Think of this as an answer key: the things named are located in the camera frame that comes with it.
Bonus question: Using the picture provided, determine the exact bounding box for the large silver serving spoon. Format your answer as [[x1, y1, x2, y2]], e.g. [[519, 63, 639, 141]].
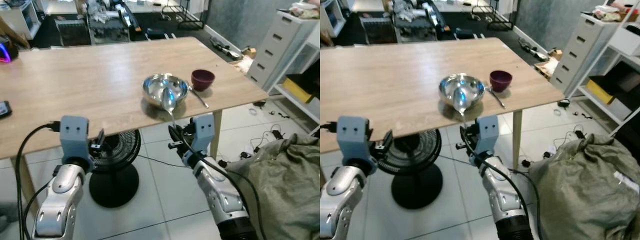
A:
[[160, 87, 179, 129], [452, 88, 471, 129]]

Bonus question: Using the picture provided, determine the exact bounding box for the black floor fan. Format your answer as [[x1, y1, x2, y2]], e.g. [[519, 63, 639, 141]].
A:
[[376, 129, 445, 210], [88, 129, 143, 209]]

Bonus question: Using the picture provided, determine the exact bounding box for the slim metal spoon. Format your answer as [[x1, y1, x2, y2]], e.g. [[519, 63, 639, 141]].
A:
[[187, 86, 210, 109], [485, 87, 507, 110]]

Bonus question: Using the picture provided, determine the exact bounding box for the shiny steel bowl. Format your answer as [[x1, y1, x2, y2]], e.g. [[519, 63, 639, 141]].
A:
[[142, 73, 190, 112], [439, 73, 486, 112]]

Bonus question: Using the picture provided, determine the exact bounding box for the light wooden dining table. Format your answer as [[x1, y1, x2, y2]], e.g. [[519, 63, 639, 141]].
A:
[[320, 37, 566, 173], [0, 36, 270, 211]]

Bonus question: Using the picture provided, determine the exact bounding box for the maroon cup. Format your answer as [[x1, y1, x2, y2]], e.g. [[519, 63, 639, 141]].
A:
[[489, 70, 513, 94], [191, 69, 216, 93]]

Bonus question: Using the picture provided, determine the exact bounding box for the power strip with plugs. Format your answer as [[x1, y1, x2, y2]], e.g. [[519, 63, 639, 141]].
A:
[[209, 37, 244, 61], [517, 37, 551, 62]]

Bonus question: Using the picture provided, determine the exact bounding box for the yellow box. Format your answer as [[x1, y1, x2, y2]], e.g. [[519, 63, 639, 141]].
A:
[[585, 78, 617, 105], [282, 76, 316, 105]]

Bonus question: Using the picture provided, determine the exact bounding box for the olive green cloth sack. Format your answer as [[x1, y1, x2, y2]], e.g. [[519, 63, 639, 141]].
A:
[[227, 132, 321, 240], [527, 132, 640, 240]]

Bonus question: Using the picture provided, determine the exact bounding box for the black slatted crate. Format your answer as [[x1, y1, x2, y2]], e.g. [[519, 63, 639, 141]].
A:
[[53, 18, 91, 47], [359, 17, 399, 46]]

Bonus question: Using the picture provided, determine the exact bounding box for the cluttered pile of belongings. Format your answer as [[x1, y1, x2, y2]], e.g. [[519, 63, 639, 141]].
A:
[[84, 0, 142, 44], [391, 0, 447, 43]]

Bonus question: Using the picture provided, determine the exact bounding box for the white open shelf unit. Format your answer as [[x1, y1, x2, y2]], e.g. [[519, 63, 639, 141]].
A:
[[272, 22, 321, 127], [575, 5, 640, 137]]

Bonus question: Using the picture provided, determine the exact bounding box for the black device with rainbow lights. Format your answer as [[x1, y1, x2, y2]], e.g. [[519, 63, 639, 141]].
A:
[[0, 42, 20, 64]]

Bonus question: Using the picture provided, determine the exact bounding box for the white drawer cabinet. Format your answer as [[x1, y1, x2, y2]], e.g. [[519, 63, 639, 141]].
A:
[[246, 10, 321, 94], [550, 12, 628, 97]]

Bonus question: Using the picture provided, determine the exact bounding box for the clutter atop drawer cabinet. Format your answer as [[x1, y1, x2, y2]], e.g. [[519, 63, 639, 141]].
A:
[[289, 1, 321, 20], [594, 1, 640, 24]]

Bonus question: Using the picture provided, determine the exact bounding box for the white label on sack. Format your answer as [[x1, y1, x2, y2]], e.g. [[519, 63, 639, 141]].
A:
[[613, 171, 636, 194]]

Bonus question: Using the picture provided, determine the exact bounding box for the thin black fan cable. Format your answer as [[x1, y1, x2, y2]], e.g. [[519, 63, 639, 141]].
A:
[[439, 154, 482, 168], [137, 154, 189, 169]]

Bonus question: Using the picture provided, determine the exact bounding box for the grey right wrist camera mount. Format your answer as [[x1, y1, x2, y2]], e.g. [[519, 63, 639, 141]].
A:
[[473, 115, 500, 155], [192, 114, 216, 155]]

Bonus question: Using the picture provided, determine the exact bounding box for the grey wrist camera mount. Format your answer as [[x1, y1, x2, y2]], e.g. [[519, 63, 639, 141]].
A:
[[473, 115, 500, 155], [59, 115, 94, 170], [336, 115, 375, 168], [192, 114, 216, 155]]

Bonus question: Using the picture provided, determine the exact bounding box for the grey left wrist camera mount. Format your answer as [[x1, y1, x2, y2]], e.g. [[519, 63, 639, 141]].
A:
[[59, 115, 94, 170], [336, 115, 375, 168]]

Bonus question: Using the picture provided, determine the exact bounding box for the black wire rack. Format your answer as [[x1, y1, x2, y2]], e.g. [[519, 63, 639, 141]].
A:
[[471, 4, 514, 31], [160, 4, 205, 30]]

